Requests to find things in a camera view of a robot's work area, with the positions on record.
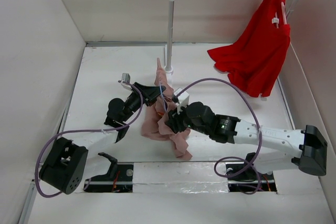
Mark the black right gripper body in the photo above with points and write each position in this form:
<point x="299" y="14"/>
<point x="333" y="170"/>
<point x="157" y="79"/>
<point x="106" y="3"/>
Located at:
<point x="180" y="121"/>

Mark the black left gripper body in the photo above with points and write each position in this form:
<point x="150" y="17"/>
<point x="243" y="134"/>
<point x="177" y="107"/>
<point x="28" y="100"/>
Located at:
<point x="133" y="103"/>

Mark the lavender wire hanger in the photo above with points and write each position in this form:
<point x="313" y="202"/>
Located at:
<point x="165" y="103"/>

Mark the pink printed t shirt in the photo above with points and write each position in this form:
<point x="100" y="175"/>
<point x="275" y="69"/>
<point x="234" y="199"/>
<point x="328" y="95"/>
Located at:
<point x="154" y="127"/>

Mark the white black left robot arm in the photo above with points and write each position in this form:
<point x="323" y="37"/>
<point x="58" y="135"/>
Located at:
<point x="77" y="155"/>

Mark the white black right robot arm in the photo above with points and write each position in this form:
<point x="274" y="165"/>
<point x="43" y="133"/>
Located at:
<point x="303" y="149"/>

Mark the red t shirt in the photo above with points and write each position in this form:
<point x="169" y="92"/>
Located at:
<point x="255" y="60"/>

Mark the pink plastic hanger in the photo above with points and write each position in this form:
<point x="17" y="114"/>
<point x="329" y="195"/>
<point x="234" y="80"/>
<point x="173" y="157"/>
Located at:
<point x="283" y="14"/>

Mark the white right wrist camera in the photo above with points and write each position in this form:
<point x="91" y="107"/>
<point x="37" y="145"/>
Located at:
<point x="181" y="99"/>

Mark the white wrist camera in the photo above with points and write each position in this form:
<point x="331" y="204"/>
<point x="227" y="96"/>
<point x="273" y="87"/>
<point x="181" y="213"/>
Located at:
<point x="181" y="99"/>
<point x="126" y="79"/>

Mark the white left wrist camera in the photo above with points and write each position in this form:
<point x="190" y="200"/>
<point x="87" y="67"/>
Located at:
<point x="126" y="79"/>

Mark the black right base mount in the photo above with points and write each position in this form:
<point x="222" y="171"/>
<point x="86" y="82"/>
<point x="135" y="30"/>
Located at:
<point x="246" y="182"/>

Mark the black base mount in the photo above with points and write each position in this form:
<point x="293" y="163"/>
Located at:
<point x="246" y="182"/>
<point x="117" y="179"/>

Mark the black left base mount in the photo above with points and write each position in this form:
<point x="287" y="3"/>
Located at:
<point x="117" y="179"/>

